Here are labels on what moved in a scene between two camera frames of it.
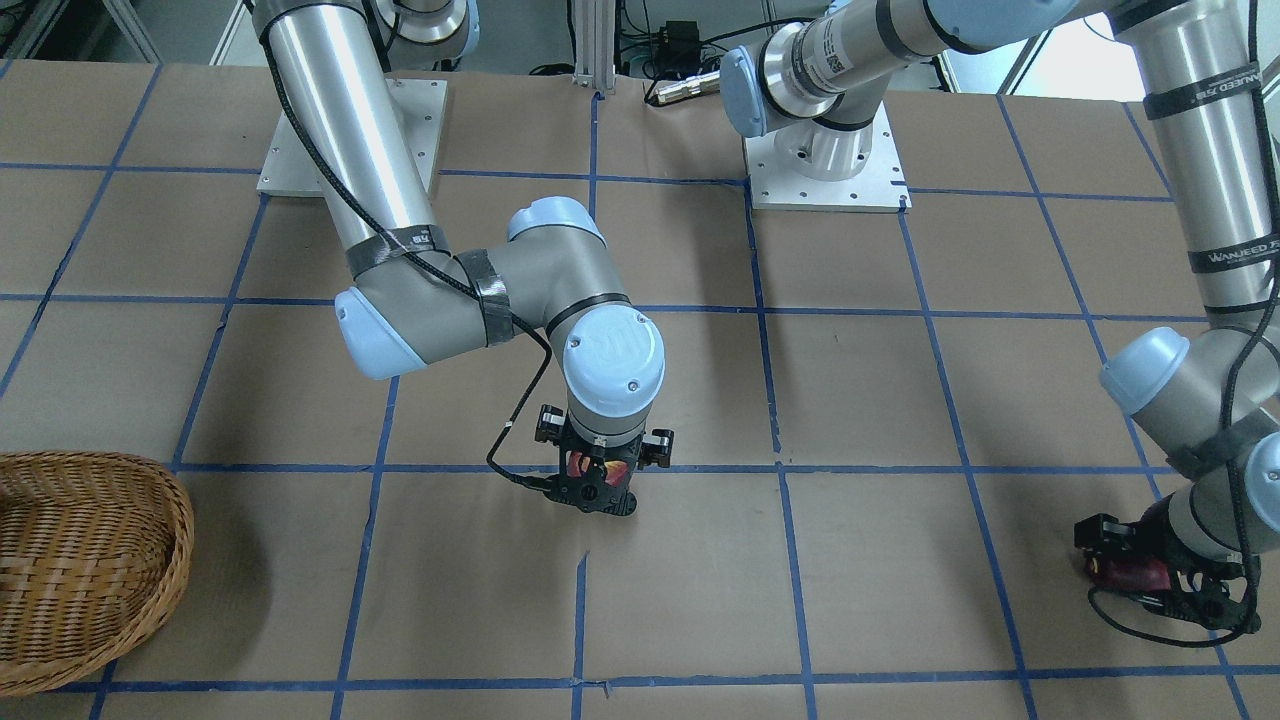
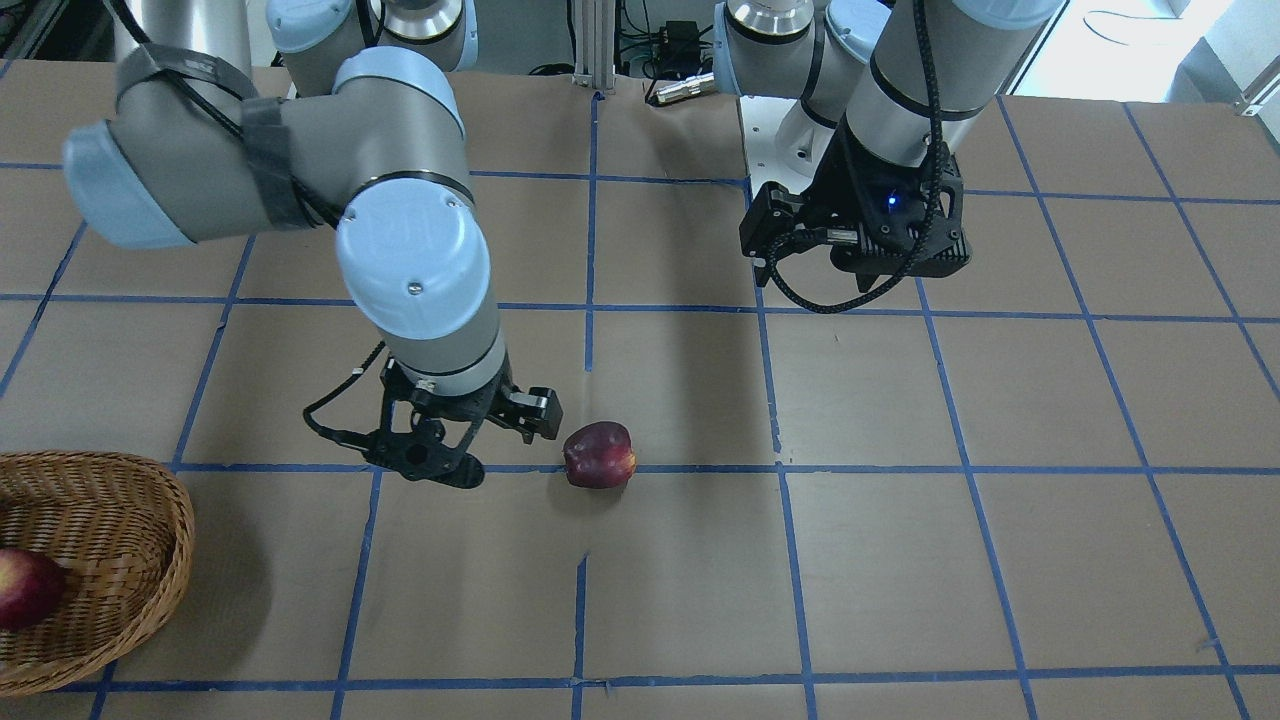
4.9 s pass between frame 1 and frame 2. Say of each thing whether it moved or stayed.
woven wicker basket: stayed
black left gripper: moved
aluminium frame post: stayed
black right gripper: moved
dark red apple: moved
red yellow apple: moved
